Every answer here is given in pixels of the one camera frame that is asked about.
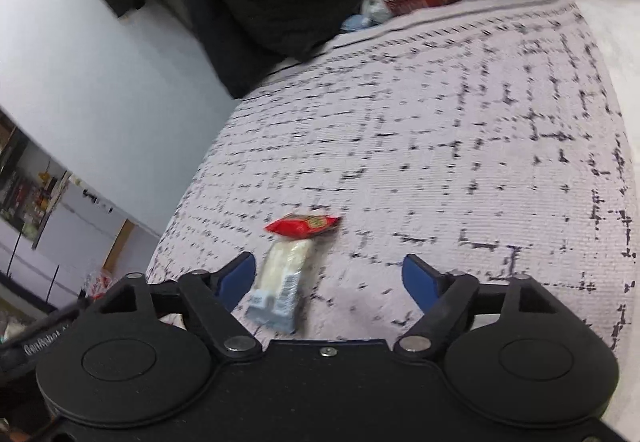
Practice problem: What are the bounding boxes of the white cheese stick packet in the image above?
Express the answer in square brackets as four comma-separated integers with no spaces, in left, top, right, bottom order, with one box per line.
[245,239,314,335]

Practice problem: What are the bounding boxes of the red snack packet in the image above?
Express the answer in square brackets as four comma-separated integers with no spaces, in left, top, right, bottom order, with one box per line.
[265,214,342,239]

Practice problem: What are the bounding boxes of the white black patterned bedspread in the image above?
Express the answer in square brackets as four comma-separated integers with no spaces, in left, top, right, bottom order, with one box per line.
[148,0,639,353]

